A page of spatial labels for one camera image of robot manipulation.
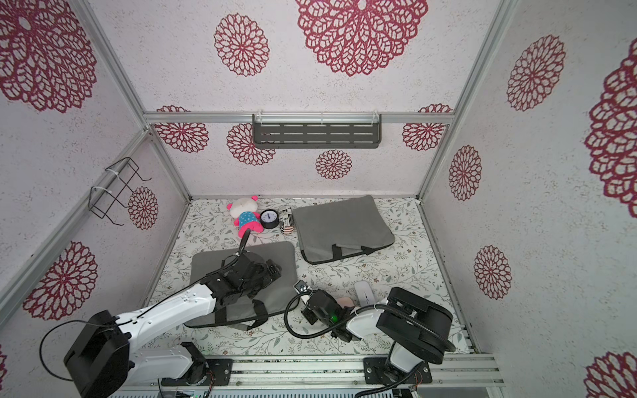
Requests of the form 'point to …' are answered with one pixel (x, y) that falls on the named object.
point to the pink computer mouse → (345, 302)
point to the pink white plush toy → (244, 210)
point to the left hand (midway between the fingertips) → (275, 276)
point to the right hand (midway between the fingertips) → (302, 296)
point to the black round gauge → (269, 218)
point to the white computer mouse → (364, 294)
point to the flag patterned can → (286, 220)
